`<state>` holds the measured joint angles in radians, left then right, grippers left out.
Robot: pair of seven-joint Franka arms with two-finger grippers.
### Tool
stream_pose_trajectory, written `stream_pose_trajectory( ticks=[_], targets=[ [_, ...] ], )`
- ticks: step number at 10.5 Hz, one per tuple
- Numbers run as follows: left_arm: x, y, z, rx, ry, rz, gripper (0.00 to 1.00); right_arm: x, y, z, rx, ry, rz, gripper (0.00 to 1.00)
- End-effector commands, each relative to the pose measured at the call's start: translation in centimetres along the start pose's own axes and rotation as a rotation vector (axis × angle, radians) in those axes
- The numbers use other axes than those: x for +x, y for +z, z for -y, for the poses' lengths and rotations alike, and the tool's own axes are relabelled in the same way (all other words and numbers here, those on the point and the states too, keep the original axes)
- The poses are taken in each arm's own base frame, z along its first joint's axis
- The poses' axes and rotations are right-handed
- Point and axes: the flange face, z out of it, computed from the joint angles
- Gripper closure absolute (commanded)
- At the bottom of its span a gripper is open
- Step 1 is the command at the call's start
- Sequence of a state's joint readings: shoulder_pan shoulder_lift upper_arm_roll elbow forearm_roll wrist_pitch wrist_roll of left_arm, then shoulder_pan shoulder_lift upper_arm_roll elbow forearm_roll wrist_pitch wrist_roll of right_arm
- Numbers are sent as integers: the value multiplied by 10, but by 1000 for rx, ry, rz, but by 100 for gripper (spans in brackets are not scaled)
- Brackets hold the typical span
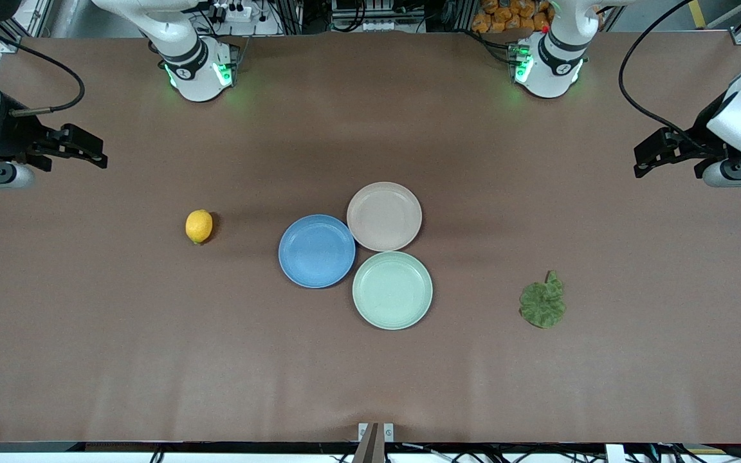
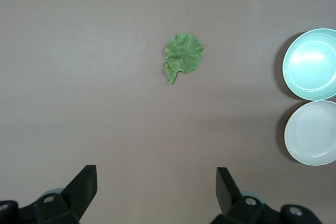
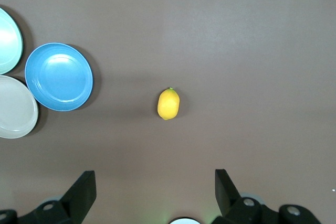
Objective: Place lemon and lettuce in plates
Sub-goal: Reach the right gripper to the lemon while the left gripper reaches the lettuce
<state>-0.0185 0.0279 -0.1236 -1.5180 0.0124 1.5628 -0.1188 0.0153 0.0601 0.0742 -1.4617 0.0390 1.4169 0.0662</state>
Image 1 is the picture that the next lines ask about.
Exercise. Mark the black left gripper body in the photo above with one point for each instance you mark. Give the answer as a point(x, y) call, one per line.
point(704, 137)

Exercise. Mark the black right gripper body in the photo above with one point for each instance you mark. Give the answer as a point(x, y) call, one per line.
point(11, 138)

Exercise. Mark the yellow lemon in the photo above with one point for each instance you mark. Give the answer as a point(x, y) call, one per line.
point(199, 226)

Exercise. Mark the green lettuce leaf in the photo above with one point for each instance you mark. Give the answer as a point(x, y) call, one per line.
point(542, 305)

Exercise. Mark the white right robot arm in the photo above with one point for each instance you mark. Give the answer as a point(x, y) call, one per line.
point(197, 71)

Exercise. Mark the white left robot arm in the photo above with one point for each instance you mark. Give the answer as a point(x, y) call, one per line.
point(554, 64)

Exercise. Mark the white power strip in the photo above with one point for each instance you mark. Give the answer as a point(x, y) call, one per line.
point(235, 11)

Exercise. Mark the bag of orange items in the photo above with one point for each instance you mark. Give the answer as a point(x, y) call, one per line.
point(505, 16)

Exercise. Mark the blue plate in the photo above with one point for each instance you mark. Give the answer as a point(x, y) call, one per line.
point(316, 252)

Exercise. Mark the beige plate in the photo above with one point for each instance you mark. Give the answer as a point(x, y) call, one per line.
point(384, 216)

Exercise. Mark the light green plate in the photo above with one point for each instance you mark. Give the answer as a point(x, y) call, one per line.
point(392, 290)

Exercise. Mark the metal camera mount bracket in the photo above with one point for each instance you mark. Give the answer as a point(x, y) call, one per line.
point(370, 440)

